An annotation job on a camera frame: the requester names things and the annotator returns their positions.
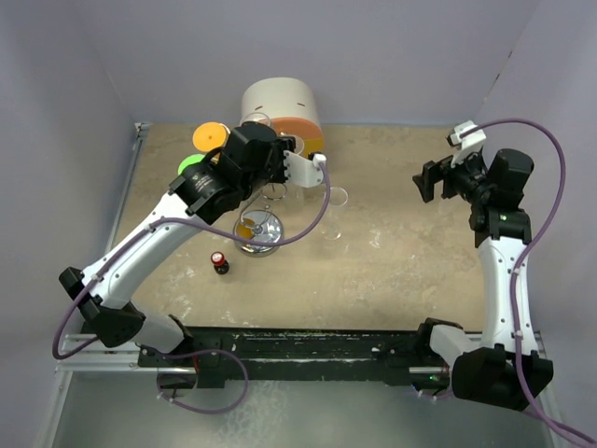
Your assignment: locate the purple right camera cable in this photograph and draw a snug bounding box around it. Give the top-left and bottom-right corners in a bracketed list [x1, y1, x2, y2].
[459, 118, 597, 444]

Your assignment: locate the small red-capped bottle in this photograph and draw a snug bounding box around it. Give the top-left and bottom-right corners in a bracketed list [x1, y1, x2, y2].
[210, 251, 229, 275]

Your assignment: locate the green plastic wine glass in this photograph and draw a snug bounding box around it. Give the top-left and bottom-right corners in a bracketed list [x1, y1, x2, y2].
[177, 153, 204, 175]

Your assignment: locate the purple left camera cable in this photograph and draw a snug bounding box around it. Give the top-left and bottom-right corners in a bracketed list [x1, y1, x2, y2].
[51, 161, 332, 360]

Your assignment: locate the white round drawer cabinet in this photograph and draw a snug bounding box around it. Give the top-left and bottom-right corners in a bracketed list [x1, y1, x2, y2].
[241, 77, 325, 157]

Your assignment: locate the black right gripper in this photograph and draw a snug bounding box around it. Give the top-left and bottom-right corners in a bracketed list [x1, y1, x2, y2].
[414, 145, 493, 205]

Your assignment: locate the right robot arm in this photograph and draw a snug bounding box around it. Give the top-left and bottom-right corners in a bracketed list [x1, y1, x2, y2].
[413, 148, 553, 411]

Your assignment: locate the purple camera cable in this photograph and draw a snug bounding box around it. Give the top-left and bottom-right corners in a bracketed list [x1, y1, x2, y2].
[51, 161, 332, 360]
[459, 118, 597, 444]

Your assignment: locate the chrome wine glass rack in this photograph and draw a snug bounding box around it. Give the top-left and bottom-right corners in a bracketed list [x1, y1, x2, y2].
[233, 183, 287, 258]

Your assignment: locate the clear flute glass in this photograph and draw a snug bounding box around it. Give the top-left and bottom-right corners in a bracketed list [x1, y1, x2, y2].
[285, 184, 305, 218]
[318, 187, 349, 241]
[240, 111, 271, 127]

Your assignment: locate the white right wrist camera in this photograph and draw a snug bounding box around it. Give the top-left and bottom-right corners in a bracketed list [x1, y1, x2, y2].
[447, 120, 487, 168]

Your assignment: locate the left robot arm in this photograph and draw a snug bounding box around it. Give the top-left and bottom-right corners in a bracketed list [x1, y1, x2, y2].
[52, 121, 305, 366]

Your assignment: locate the clear flute glass back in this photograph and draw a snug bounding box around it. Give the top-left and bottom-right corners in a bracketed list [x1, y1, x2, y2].
[240, 111, 271, 127]

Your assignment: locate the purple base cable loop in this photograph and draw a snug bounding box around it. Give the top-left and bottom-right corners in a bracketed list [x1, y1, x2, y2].
[156, 343, 252, 413]

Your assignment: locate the black mounting rail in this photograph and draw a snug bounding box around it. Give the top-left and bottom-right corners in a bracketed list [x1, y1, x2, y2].
[138, 327, 450, 390]

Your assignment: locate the orange plastic wine glass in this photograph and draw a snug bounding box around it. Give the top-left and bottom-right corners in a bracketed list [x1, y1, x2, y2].
[192, 121, 229, 153]

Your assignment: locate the clear flute glass front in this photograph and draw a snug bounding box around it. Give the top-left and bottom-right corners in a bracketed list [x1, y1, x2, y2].
[318, 187, 349, 241]

